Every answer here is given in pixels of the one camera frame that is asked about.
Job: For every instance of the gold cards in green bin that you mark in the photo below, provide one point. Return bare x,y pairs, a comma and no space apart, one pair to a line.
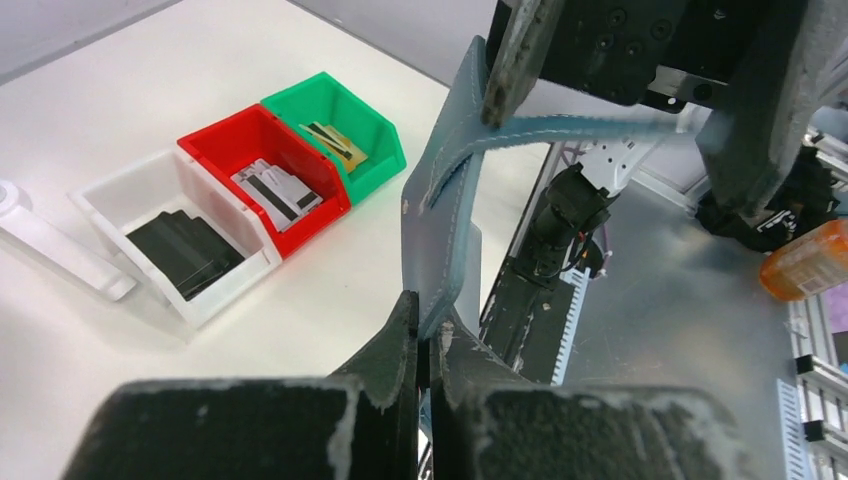
350,155

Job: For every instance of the white cards in red bin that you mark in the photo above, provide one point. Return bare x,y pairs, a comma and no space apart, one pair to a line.
284,196

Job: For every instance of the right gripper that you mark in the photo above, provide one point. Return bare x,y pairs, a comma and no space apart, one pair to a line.
763,67

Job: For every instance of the white plastic bin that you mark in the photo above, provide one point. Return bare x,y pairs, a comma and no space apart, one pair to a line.
168,181

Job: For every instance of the red plastic bin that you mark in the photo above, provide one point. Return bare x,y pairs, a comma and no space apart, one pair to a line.
231,144

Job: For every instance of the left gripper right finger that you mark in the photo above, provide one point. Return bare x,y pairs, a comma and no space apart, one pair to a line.
491,423

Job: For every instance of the metal pole with white base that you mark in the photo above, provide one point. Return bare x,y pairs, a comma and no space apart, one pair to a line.
40,236

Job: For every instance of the white cable duct strip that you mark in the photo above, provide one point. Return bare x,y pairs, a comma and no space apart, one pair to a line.
578,280

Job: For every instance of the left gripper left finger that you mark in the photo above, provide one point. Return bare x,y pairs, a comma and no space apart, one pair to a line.
359,422

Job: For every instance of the blue card holder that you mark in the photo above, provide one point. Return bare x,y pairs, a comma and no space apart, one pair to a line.
438,196

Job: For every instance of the black cards in white bin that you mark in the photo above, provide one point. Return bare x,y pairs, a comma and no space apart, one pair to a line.
187,250

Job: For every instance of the green plastic bin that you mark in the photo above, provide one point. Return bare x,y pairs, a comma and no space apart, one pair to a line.
363,144

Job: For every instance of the orange bottle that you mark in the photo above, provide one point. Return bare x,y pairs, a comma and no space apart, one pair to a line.
809,265

